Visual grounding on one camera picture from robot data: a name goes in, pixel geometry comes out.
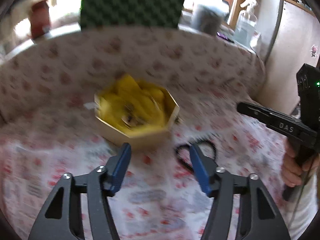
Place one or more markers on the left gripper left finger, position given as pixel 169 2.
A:
pixel 61 216

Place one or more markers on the white cabinet door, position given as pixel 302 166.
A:
pixel 297 42

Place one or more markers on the gold octagonal jewelry box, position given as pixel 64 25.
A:
pixel 145 140

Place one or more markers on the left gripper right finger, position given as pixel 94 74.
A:
pixel 259 217

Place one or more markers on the clear spray bottle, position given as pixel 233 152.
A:
pixel 245 26

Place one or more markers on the grey container white lid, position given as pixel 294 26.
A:
pixel 208 18

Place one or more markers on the yellow tissue paper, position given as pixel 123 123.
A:
pixel 132 107

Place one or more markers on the red jar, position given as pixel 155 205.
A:
pixel 39 19

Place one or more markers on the person's right hand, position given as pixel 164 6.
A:
pixel 291 172

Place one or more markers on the green checkered box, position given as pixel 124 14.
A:
pixel 150 13

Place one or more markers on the purple black hair clip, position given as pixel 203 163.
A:
pixel 223 36

